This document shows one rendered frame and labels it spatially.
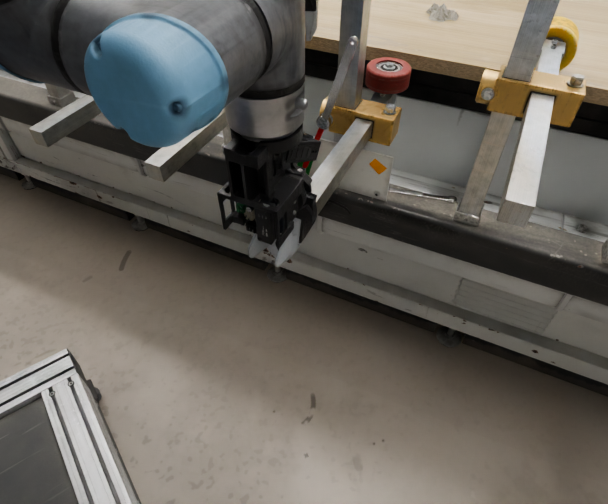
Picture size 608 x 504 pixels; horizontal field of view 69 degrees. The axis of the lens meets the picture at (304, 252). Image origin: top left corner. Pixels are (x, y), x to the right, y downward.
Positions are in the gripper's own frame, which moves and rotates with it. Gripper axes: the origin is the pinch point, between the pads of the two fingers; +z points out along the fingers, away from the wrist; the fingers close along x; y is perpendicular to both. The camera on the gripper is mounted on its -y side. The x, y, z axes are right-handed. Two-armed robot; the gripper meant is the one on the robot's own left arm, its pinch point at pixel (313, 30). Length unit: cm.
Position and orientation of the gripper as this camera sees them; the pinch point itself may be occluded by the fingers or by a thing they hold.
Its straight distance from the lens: 71.0
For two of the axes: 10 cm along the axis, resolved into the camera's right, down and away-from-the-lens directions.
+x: -0.7, 7.2, -6.9
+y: -10.0, -0.5, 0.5
